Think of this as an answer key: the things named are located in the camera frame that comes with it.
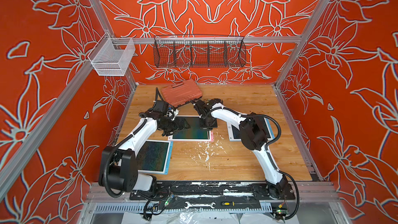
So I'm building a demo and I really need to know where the pink framed writing tablet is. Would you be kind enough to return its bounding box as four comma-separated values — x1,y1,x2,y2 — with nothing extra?
168,116,214,142

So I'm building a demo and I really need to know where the blue framed tablet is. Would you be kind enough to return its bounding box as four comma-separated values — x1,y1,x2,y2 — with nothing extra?
227,118,275,142
136,140,173,175

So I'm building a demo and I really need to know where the blue framed front tablet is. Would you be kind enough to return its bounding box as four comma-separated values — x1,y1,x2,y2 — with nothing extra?
136,140,173,175

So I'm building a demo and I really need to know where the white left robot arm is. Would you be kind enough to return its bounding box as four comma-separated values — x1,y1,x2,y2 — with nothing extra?
98,100,190,198

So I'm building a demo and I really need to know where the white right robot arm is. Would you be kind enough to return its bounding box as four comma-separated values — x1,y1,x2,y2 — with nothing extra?
191,99,288,200

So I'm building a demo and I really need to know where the red plastic tool case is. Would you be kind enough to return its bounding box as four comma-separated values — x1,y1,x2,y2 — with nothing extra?
161,79,203,107

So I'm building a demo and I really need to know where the silver open-end wrench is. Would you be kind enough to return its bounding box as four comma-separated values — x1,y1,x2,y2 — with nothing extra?
184,201,216,209

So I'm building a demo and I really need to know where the black wire wall basket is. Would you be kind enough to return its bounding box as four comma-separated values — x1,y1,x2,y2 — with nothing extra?
153,34,247,68

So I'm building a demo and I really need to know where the yellow handled screwdriver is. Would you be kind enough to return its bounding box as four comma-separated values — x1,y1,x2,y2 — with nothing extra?
221,201,257,206

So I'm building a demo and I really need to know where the clear plastic wall bin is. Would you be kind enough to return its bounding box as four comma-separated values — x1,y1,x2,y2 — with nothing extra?
88,33,136,76

